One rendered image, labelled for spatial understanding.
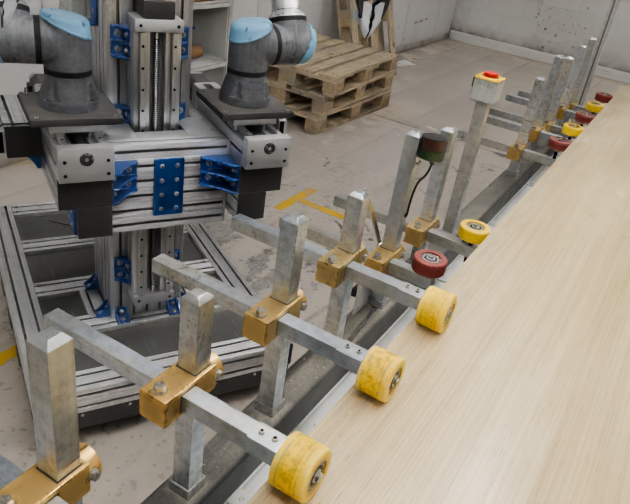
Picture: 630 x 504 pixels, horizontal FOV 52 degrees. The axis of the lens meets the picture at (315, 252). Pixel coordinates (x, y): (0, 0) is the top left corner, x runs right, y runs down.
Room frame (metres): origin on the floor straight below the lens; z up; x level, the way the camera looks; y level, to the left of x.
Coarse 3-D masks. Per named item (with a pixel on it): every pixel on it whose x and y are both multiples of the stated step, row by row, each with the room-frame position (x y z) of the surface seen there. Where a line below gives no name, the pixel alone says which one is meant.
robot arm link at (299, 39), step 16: (272, 0) 1.99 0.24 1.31; (288, 0) 1.98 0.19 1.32; (272, 16) 1.96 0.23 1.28; (288, 16) 1.95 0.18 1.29; (304, 16) 1.98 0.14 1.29; (288, 32) 1.93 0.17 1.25; (304, 32) 1.96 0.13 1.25; (288, 48) 1.91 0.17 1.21; (304, 48) 1.95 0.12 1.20; (288, 64) 1.95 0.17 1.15
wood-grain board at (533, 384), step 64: (576, 192) 1.94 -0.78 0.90; (512, 256) 1.43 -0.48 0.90; (576, 256) 1.49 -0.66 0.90; (512, 320) 1.14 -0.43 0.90; (576, 320) 1.18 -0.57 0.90; (448, 384) 0.90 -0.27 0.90; (512, 384) 0.93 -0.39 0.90; (576, 384) 0.96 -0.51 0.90; (384, 448) 0.73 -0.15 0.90; (448, 448) 0.75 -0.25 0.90; (512, 448) 0.77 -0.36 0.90; (576, 448) 0.80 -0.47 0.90
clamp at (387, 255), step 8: (376, 248) 1.42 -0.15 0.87; (384, 248) 1.42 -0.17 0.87; (400, 248) 1.44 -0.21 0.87; (368, 256) 1.37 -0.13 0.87; (384, 256) 1.38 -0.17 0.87; (392, 256) 1.39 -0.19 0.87; (400, 256) 1.44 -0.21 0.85; (368, 264) 1.36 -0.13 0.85; (376, 264) 1.35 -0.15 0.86; (384, 264) 1.35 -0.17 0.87; (384, 272) 1.36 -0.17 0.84
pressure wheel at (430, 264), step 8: (416, 256) 1.34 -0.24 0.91; (424, 256) 1.35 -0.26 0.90; (432, 256) 1.35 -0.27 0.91; (440, 256) 1.36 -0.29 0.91; (416, 264) 1.33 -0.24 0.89; (424, 264) 1.31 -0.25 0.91; (432, 264) 1.32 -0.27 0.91; (440, 264) 1.32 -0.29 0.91; (416, 272) 1.32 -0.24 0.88; (424, 272) 1.31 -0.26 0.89; (432, 272) 1.31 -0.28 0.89; (440, 272) 1.32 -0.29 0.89
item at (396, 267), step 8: (312, 232) 1.48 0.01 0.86; (320, 232) 1.47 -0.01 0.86; (328, 232) 1.48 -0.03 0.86; (312, 240) 1.47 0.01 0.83; (320, 240) 1.46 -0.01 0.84; (328, 240) 1.45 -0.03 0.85; (336, 240) 1.45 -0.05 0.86; (368, 248) 1.43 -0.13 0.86; (392, 264) 1.37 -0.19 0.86; (400, 264) 1.37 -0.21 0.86; (408, 264) 1.38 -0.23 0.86; (392, 272) 1.37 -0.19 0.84; (400, 272) 1.36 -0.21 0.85; (408, 272) 1.35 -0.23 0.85; (408, 280) 1.35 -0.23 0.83; (416, 280) 1.34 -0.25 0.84; (424, 280) 1.33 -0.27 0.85; (432, 280) 1.33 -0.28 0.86; (424, 288) 1.34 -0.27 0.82
